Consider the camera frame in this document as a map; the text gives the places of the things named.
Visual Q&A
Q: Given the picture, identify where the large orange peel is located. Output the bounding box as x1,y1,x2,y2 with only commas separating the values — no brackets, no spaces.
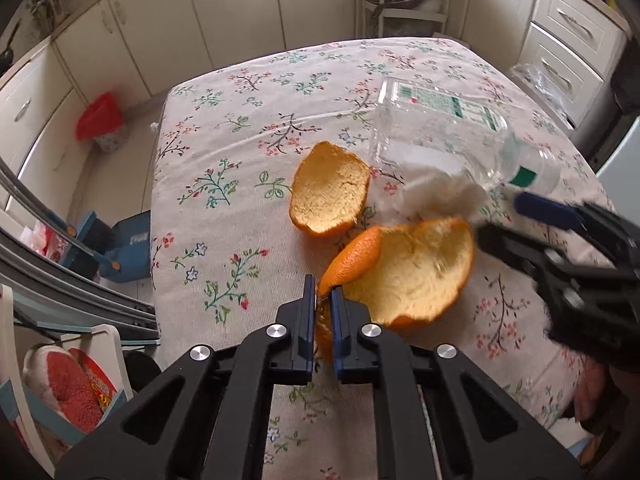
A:
316,218,475,363

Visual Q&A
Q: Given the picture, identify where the white tissue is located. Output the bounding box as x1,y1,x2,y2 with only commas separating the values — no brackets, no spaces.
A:
395,165,488,220

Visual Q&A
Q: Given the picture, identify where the clear plastic bottle white cap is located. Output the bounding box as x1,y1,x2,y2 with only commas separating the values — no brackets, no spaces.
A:
370,78,561,195

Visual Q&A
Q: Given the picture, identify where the floral tablecloth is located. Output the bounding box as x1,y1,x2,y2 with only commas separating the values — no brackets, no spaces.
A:
152,38,611,479

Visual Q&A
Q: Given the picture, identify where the clear bag on drawer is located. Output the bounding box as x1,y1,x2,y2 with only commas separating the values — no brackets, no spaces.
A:
509,63,575,129

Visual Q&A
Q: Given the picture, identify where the blue dustpan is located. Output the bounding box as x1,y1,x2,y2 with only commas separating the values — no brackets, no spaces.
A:
60,210,151,283

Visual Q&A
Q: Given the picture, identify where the red lined floor bin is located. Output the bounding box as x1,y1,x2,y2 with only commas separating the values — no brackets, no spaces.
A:
75,92,125,153

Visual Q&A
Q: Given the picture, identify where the white blue shoe rack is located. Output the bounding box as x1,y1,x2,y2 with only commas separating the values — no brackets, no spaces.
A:
1,285,134,479

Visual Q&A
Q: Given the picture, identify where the black wok on stove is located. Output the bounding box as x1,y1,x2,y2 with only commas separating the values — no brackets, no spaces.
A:
0,20,22,77

